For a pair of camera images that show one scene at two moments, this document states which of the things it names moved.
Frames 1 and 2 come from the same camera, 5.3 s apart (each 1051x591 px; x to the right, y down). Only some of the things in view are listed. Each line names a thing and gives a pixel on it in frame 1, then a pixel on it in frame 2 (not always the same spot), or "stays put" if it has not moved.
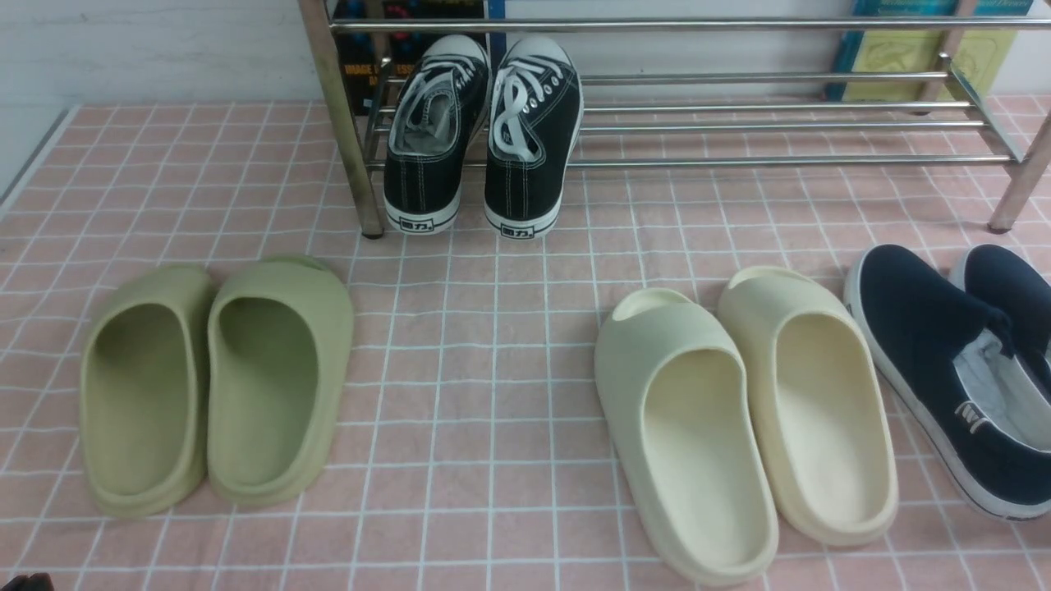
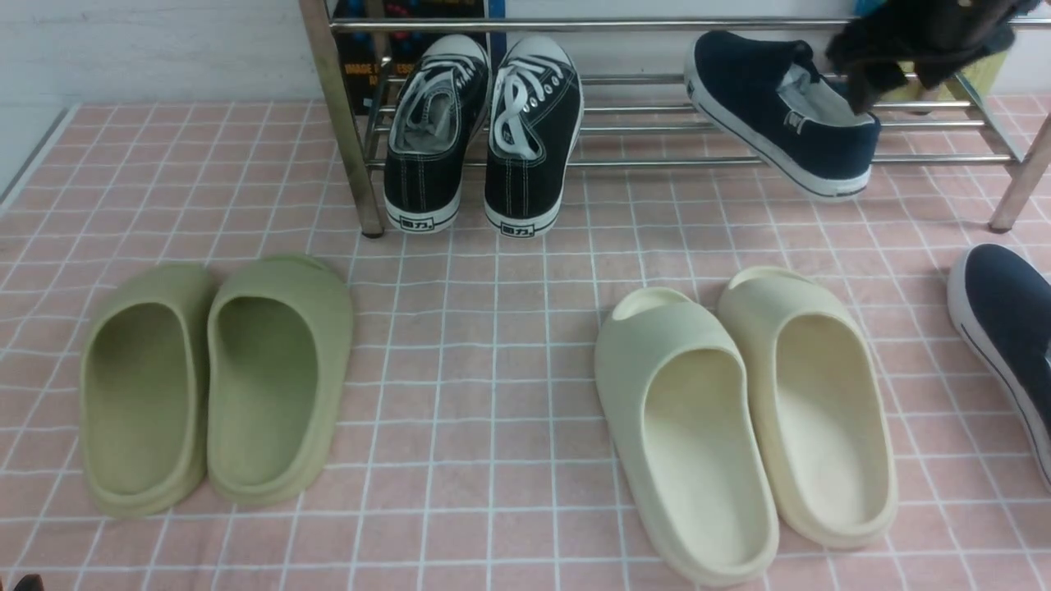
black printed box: [373, 64] stays put
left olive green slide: [144, 391] stays put
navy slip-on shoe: [1018, 291] stays put
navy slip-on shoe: [953, 361] to [768, 98]
